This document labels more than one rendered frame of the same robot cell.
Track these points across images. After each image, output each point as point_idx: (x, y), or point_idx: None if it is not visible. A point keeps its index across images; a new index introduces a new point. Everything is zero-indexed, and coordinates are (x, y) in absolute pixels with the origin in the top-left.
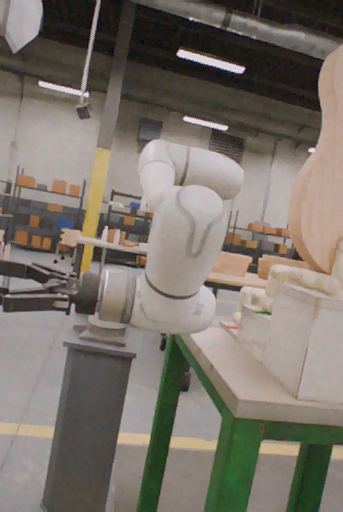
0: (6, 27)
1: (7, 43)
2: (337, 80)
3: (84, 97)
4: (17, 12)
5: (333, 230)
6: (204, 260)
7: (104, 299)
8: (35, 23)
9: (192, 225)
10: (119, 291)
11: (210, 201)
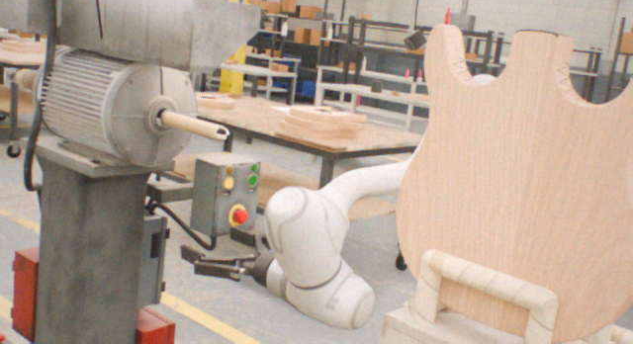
0: (190, 65)
1: (197, 72)
2: (428, 68)
3: (414, 24)
4: (207, 44)
5: (430, 242)
6: (291, 256)
7: (267, 277)
8: (248, 28)
9: (269, 225)
10: (278, 272)
11: (288, 205)
